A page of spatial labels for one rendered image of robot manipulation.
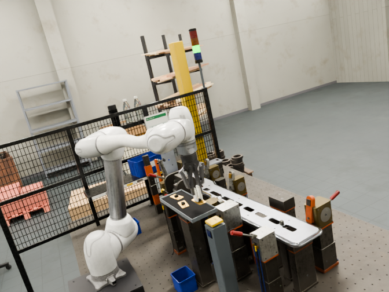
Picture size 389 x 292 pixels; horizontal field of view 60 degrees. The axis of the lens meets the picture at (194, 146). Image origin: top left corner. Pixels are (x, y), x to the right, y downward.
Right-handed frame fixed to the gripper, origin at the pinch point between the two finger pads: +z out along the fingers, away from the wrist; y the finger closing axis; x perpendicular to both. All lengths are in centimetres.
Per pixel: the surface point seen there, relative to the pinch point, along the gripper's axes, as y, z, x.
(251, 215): 28.8, 24.6, 2.0
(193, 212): -3.8, 8.6, 0.5
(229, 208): 14.7, 13.8, -1.1
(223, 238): 0.0, 16.7, -16.9
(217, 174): 53, 26, 74
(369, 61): 867, 66, 514
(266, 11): 637, -132, 656
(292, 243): 24.3, 24.1, -32.3
